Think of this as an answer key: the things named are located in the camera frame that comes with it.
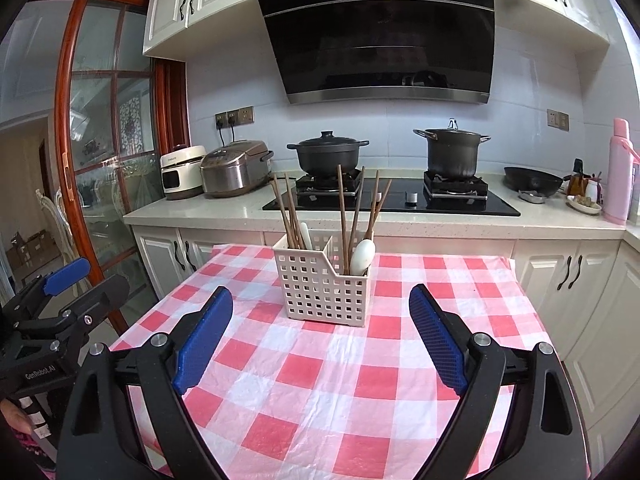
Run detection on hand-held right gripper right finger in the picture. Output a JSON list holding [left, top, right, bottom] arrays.
[[409, 284, 586, 480]]

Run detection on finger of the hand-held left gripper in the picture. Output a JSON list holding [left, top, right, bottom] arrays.
[[4, 258, 92, 322], [57, 274, 130, 347]]

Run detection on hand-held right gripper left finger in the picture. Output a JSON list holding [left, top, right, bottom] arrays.
[[56, 286, 234, 480]]

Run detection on large white ceramic spoon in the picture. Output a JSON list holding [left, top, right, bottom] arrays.
[[349, 238, 376, 277]]

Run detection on white perforated plastic basket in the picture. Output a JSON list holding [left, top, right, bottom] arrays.
[[272, 234, 373, 328]]

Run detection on brown wooden chopstick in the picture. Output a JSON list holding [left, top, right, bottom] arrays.
[[348, 165, 367, 263], [371, 179, 393, 235], [272, 174, 292, 250], [365, 170, 380, 242], [336, 164, 350, 276], [284, 173, 301, 248]]

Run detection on person's left hand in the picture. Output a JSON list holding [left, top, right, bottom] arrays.
[[0, 400, 30, 435]]

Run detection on cardboard boxes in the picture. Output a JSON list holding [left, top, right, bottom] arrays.
[[5, 230, 51, 281]]

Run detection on ornate white chair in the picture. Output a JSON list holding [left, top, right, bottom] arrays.
[[35, 187, 76, 281]]

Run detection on red white checked tablecloth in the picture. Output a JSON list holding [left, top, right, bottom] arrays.
[[107, 242, 591, 480]]

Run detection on red wooden glass door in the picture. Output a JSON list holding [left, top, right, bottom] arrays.
[[54, 0, 191, 336]]

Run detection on black glass gas hob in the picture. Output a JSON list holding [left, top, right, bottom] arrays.
[[262, 169, 521, 217]]

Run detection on cream countertop cooker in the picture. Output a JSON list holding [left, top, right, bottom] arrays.
[[160, 145, 207, 201]]

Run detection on silver rice cooker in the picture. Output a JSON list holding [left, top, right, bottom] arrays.
[[200, 140, 275, 199]]

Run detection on black stock pot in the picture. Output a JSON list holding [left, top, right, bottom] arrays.
[[413, 117, 492, 179]]

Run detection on black wok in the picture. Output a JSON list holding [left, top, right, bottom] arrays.
[[503, 166, 566, 198]]

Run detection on small plate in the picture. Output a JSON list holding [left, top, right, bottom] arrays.
[[566, 194, 603, 216]]

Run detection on black casserole pot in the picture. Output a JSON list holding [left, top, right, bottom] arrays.
[[286, 130, 370, 177]]

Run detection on pink thermos flask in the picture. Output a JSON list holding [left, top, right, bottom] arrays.
[[602, 117, 640, 226]]

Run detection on black range hood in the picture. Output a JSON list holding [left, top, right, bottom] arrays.
[[251, 0, 497, 107]]

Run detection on grey wall socket panel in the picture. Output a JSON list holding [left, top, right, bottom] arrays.
[[215, 105, 255, 128]]

